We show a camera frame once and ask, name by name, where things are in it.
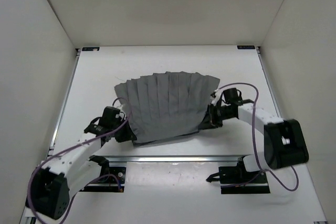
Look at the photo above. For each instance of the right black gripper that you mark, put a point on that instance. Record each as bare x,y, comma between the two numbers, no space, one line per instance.
210,120

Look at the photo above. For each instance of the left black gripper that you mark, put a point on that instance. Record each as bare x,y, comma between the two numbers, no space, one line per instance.
128,135

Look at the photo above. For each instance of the grey pleated skirt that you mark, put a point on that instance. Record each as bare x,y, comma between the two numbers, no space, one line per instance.
166,105

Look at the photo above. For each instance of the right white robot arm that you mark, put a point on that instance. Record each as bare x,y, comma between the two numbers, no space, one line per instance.
284,144

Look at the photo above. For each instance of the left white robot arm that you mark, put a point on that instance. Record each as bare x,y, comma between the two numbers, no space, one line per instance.
55,182

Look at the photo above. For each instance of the right blue corner label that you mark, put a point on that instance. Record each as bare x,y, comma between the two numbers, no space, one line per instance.
245,47

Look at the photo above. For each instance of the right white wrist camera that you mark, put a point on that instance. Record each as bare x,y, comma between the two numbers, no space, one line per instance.
216,98

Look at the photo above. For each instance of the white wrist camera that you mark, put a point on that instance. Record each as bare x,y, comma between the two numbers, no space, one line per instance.
216,98
122,115

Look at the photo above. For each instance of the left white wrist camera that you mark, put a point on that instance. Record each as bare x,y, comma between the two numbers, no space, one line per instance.
122,115

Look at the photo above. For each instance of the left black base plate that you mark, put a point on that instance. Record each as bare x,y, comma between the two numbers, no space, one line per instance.
111,184

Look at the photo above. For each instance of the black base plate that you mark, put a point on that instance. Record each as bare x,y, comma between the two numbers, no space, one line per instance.
236,181
111,184

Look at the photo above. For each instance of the aluminium front table rail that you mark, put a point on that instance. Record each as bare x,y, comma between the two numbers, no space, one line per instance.
174,159

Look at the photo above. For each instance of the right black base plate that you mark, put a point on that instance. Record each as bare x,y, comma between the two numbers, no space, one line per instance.
236,181

